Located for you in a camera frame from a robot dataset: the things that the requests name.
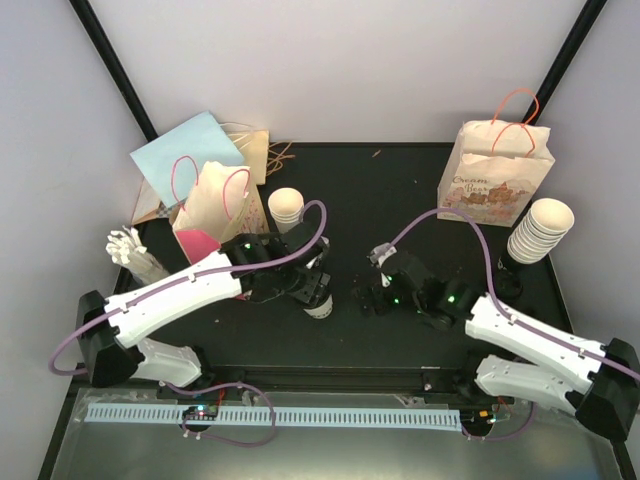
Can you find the white paper coffee cup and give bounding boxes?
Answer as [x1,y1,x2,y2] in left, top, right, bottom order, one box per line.
[304,294,333,319]

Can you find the cream paper bag pink sides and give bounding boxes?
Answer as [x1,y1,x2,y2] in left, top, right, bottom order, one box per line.
[170,162,269,264]

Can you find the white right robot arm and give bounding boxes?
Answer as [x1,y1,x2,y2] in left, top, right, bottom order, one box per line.
[357,244,639,442]

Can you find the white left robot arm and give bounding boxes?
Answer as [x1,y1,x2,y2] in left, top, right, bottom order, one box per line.
[76,222,332,399]

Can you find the small stack paper cups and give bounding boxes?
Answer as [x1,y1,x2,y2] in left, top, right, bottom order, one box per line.
[268,187,305,233]

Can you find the black lid stacks right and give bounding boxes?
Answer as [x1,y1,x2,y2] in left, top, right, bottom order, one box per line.
[492,254,524,301]

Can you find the brown kraft paper bag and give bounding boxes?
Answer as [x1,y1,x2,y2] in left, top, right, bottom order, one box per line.
[221,122,296,185]

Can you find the Cream Bear printed paper bag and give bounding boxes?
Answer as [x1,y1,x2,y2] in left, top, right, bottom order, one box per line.
[437,98,555,227]

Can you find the tall stack paper cups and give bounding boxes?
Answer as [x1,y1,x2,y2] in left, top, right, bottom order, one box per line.
[506,198,575,265]

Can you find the patterned flat paper bag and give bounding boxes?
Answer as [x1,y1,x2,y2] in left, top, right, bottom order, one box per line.
[130,180,171,226]

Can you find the light blue paper bag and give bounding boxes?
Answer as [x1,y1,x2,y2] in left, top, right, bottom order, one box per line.
[130,111,244,207]

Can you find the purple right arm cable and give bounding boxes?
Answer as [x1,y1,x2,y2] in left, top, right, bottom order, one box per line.
[387,207,640,444]

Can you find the light blue slotted cable duct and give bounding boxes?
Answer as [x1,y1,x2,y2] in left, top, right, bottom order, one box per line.
[84,403,462,432]

